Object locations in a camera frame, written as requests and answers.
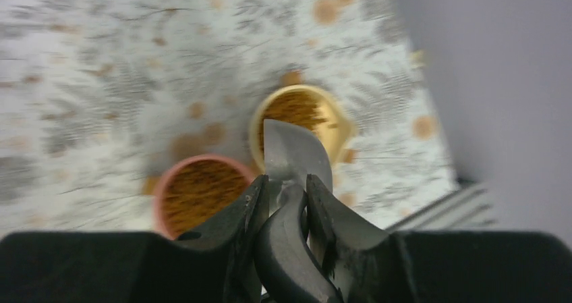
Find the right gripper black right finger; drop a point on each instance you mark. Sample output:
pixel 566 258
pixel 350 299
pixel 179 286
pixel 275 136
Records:
pixel 368 264

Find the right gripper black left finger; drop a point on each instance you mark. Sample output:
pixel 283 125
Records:
pixel 212 262

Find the grey plastic scoop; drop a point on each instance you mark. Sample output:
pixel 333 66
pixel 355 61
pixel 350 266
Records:
pixel 284 263

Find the pink pet bowl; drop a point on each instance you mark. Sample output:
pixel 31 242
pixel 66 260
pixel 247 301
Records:
pixel 196 193

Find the yellow pet bowl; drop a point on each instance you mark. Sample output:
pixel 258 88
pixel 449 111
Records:
pixel 334 134

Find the brown kibble in pink bowl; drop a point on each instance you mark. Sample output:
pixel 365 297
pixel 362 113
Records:
pixel 201 193

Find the brown kibble in yellow bowl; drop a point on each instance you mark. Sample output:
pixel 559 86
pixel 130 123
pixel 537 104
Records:
pixel 298 108

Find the floral table mat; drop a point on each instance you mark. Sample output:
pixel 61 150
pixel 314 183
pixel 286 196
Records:
pixel 99 95

